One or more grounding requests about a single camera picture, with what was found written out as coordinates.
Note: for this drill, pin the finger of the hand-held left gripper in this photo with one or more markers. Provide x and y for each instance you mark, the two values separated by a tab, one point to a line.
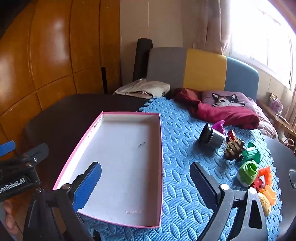
7	147
34	151

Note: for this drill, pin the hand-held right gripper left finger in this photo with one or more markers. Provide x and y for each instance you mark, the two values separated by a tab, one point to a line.
89	185

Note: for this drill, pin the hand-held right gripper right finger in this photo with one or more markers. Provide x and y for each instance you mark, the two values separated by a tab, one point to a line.
203	183

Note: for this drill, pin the pink cardboard box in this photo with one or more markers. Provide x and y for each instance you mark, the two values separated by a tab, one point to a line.
120	162

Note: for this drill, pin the light green plastic toy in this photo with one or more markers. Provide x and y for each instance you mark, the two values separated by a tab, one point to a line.
247	172

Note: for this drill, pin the clear plastic cup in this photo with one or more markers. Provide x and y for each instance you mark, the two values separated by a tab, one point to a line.
215	139

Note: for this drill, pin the brown massage brush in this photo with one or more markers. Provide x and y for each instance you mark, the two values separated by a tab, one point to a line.
233	148

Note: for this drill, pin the red puzzle block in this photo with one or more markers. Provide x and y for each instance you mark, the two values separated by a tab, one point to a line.
259	184

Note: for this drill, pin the red cylinder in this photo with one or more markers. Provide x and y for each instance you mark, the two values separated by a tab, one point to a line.
231	134

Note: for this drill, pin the dark green plastic toy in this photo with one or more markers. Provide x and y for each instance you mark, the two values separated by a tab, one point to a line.
252	154

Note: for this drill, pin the purple plastic toy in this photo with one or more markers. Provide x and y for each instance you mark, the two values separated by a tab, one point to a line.
218	126

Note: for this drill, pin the yellow spotted bread toy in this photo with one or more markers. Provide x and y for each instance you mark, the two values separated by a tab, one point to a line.
264	204

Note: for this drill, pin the orange cube block toy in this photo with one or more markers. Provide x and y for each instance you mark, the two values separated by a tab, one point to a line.
269	176

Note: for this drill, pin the orange plastic piece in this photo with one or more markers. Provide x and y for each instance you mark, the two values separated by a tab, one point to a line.
270	195

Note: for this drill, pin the person's left hand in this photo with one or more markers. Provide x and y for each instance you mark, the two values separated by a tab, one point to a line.
9	215

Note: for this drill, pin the blue foam mat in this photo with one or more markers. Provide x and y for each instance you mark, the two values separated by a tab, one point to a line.
180	150

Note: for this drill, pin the dark red blanket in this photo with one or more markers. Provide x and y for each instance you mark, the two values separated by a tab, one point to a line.
217	113

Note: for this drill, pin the purple cat pillow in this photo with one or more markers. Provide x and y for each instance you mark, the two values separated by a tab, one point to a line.
224	99

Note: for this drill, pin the wooden bedside table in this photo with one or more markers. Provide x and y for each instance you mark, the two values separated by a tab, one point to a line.
275	117

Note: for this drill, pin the purple box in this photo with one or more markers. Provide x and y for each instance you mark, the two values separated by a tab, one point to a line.
276	104

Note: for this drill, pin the wooden wardrobe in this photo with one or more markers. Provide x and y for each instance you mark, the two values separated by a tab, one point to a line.
57	46

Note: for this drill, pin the beige cloth bag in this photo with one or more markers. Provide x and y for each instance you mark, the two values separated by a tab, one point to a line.
148	89

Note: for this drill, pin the grey yellow blue headboard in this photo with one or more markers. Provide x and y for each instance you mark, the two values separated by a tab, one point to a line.
203	69

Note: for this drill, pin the black rolled mat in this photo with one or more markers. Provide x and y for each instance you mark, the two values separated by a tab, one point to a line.
141	58

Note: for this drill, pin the pale patterned curtain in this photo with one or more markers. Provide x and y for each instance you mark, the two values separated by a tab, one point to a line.
212	23

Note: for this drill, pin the bright window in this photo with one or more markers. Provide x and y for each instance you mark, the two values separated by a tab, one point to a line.
266	34

